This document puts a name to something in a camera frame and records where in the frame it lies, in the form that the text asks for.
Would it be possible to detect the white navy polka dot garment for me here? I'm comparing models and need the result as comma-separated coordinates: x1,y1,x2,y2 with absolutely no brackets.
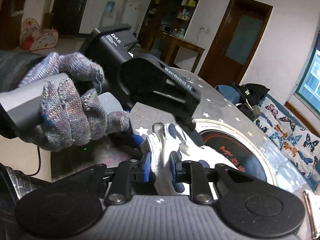
141,122,236,196

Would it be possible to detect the left hand knit glove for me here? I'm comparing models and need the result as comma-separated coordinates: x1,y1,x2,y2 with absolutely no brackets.
18,53,131,151

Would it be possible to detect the round induction cooker in table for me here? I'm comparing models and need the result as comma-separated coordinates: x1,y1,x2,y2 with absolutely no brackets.
195,119,278,186

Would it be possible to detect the dark wooden side table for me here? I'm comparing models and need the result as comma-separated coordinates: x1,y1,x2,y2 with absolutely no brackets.
146,31,205,73

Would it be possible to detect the black bag on sofa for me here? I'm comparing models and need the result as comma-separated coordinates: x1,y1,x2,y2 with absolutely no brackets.
232,82,270,121

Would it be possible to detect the white refrigerator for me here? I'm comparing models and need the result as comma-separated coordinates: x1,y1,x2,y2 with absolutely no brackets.
122,1,140,33

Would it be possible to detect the water dispenser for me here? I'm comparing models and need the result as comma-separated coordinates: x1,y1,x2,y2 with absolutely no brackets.
99,1,116,28

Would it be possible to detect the dark shelf with bottles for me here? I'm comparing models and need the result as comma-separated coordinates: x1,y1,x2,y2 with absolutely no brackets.
138,0,200,47

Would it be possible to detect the dark wooden door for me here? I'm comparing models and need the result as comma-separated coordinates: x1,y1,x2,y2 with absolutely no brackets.
199,0,273,87

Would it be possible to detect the blue sofa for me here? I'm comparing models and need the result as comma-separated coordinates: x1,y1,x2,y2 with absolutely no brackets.
215,83,319,191

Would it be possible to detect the butterfly print cushion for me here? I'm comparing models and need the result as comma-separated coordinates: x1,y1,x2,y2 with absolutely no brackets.
255,97,319,181

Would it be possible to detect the green framed window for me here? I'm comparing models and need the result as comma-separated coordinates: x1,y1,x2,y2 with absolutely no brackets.
297,35,320,112

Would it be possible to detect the folded striped blanket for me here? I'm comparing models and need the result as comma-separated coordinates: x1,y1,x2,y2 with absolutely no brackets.
303,190,320,239

